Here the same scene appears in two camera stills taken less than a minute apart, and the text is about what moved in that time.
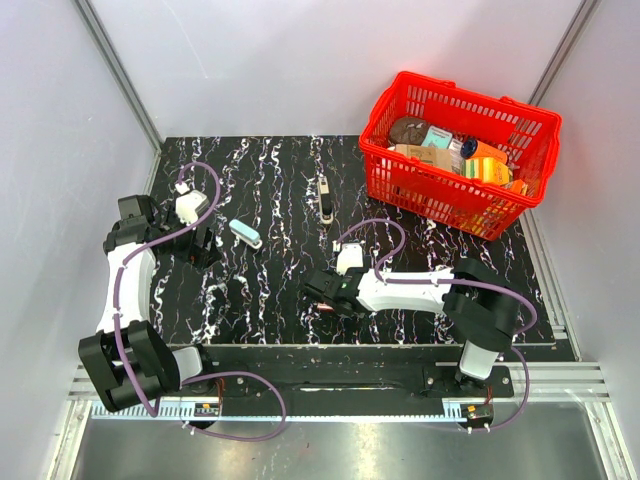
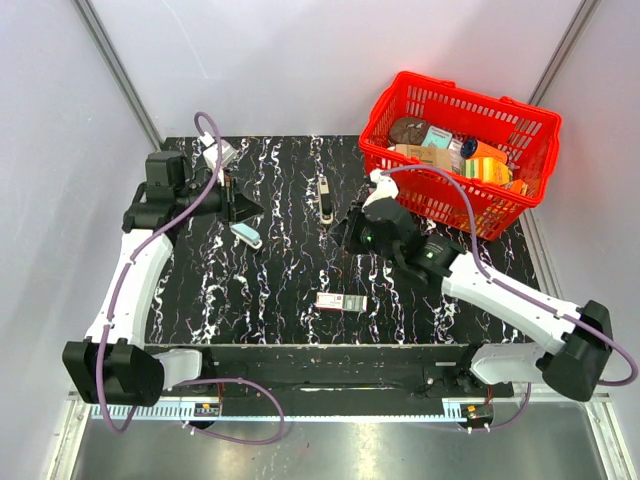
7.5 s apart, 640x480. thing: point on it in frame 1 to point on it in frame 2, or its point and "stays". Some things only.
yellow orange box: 489,170 stays
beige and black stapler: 325,201 stays
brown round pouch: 408,131 stays
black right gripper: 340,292 to 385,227
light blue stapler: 245,233 stays
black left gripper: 199,255 to 244,207
